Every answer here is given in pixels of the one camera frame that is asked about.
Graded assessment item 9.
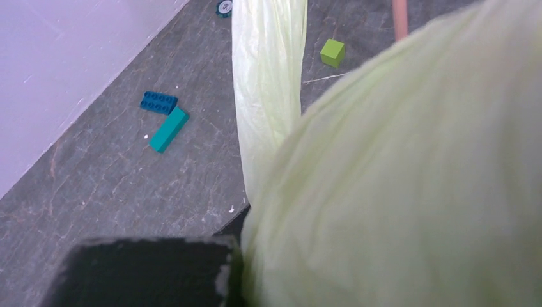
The pink tripod stand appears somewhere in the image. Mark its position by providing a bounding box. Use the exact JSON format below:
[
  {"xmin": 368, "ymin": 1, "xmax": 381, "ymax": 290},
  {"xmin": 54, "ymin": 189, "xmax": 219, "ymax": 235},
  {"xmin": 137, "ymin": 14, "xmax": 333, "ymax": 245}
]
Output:
[{"xmin": 392, "ymin": 0, "xmax": 408, "ymax": 42}]

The teal rectangular block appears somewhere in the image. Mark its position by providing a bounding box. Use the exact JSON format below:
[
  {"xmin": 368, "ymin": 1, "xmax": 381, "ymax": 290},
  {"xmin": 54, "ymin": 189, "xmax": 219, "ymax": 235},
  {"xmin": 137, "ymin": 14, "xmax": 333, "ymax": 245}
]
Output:
[{"xmin": 149, "ymin": 107, "xmax": 190, "ymax": 153}]

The pale green plastic bag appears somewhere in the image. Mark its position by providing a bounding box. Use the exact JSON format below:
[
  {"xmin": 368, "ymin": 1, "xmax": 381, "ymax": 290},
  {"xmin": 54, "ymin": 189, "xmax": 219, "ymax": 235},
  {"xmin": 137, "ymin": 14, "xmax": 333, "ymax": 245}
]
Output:
[{"xmin": 231, "ymin": 1, "xmax": 541, "ymax": 306}]

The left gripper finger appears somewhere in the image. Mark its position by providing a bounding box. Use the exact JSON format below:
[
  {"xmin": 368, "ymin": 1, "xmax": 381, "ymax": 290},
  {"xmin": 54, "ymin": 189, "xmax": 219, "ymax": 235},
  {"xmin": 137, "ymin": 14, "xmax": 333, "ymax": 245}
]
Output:
[{"xmin": 42, "ymin": 209, "xmax": 248, "ymax": 306}]

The green cube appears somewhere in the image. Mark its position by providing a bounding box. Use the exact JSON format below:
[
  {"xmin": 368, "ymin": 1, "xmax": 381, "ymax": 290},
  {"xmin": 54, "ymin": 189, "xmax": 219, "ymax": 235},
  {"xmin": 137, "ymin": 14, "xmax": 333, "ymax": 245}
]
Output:
[{"xmin": 320, "ymin": 38, "xmax": 346, "ymax": 68}]

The blue lego brick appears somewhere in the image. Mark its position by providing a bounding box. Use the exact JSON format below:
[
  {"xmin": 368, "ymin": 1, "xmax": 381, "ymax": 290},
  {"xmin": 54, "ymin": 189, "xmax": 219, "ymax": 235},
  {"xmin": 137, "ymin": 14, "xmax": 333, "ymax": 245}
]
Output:
[{"xmin": 139, "ymin": 91, "xmax": 178, "ymax": 115}]

